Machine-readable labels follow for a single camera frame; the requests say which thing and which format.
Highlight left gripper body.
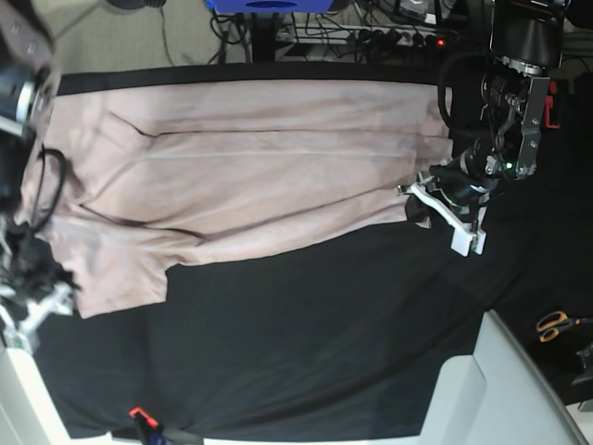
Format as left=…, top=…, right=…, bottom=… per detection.
left=397, top=155, right=503, bottom=257

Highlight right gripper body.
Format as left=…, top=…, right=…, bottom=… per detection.
left=1, top=231, right=77, bottom=352

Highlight pale pink T-shirt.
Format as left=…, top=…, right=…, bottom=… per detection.
left=19, top=80, right=452, bottom=318

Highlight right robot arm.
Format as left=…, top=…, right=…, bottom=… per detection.
left=1, top=1, right=77, bottom=353

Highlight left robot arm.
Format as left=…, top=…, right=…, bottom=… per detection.
left=398, top=1, right=570, bottom=257

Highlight red black clamp right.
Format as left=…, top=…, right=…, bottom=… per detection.
left=544, top=80, right=561, bottom=130

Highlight black table cloth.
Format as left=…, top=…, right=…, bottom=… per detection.
left=35, top=62, right=592, bottom=441

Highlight white power strip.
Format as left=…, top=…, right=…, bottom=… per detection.
left=276, top=22, right=461, bottom=49

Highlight black table stand pole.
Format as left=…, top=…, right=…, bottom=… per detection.
left=248, top=13, right=279, bottom=64

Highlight blue plastic bin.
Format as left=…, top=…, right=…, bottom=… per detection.
left=205, top=0, right=334, bottom=14

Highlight white table frame left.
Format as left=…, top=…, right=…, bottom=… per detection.
left=1, top=346, right=113, bottom=445

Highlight white table frame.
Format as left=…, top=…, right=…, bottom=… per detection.
left=419, top=311, right=587, bottom=445
left=1, top=346, right=113, bottom=445

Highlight orange handled scissors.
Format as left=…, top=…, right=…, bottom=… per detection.
left=536, top=311, right=592, bottom=343

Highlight white table frame right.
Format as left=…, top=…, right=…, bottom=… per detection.
left=419, top=311, right=587, bottom=445

